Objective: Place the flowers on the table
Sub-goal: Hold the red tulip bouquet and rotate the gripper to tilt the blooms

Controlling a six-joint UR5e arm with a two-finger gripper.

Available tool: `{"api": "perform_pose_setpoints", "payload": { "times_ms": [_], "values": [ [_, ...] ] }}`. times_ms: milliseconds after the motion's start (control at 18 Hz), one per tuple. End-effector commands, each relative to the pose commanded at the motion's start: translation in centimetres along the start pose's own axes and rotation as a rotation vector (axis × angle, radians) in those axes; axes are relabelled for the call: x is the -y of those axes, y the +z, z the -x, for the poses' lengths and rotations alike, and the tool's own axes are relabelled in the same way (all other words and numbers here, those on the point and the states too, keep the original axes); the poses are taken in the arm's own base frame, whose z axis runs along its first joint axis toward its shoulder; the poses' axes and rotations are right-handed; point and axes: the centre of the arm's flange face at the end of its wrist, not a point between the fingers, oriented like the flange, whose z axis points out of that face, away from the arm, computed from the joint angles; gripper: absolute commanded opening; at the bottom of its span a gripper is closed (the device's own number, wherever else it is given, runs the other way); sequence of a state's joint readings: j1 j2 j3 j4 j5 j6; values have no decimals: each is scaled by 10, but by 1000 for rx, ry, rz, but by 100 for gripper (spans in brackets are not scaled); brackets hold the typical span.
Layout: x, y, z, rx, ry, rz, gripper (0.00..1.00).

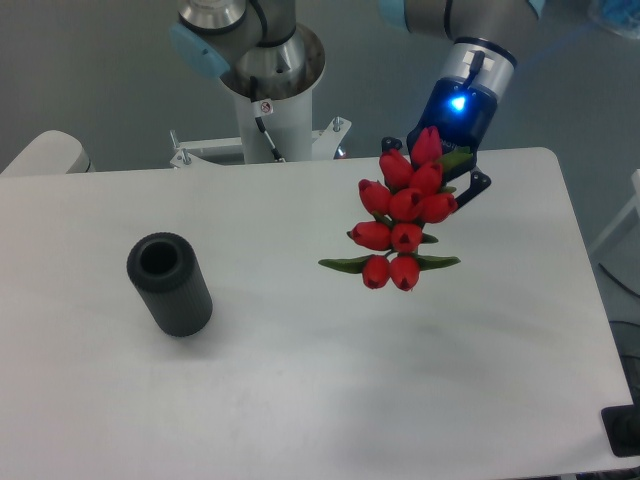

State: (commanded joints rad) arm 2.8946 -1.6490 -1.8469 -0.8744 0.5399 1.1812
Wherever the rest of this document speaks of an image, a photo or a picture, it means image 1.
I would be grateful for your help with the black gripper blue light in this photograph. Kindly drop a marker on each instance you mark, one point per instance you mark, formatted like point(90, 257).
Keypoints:
point(462, 117)

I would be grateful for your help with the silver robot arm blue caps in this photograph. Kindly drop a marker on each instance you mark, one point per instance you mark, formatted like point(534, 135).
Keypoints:
point(487, 38)

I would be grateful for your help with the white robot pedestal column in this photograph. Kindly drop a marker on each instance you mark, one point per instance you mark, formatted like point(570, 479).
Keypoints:
point(272, 87)

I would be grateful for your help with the red tulip bouquet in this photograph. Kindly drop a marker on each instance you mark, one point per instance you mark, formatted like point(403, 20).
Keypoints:
point(412, 195)

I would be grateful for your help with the black device at table edge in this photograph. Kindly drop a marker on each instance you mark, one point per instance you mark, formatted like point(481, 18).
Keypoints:
point(622, 428)

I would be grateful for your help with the white furniture at right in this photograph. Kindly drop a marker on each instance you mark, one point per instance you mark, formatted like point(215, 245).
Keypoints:
point(623, 222)

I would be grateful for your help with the white pedestal base frame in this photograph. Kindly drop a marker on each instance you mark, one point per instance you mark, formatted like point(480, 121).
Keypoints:
point(324, 144)

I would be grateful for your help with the white chair back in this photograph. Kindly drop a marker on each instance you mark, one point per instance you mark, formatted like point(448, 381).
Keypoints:
point(51, 153)

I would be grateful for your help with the black ribbed cylindrical vase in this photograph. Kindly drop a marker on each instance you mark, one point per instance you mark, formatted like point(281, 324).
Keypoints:
point(164, 269)

